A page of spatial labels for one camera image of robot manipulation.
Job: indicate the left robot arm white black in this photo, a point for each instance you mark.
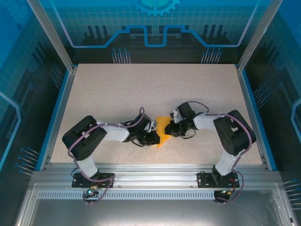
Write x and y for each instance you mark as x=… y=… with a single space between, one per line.
x=82 y=139

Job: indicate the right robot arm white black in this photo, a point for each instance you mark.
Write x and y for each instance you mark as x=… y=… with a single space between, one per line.
x=235 y=134

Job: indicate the shiny metal sheet panel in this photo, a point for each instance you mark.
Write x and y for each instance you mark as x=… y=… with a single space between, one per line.
x=152 y=212

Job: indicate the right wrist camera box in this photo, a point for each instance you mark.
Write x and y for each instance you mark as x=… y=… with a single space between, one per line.
x=175 y=115

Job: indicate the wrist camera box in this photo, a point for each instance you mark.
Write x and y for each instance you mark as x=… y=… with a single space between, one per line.
x=175 y=115
x=152 y=123

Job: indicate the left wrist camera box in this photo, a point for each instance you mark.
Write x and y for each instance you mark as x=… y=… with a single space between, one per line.
x=152 y=123

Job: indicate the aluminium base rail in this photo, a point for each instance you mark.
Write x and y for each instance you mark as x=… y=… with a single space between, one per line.
x=152 y=176

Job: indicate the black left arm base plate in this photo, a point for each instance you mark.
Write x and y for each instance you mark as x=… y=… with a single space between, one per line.
x=108 y=181

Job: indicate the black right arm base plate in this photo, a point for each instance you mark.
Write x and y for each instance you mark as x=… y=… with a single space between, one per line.
x=203 y=180

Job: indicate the aluminium side rail blue edge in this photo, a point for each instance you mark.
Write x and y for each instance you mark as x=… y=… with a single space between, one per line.
x=63 y=106
x=251 y=106

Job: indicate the aluminium frame post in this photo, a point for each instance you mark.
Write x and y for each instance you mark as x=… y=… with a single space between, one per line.
x=256 y=35
x=54 y=40

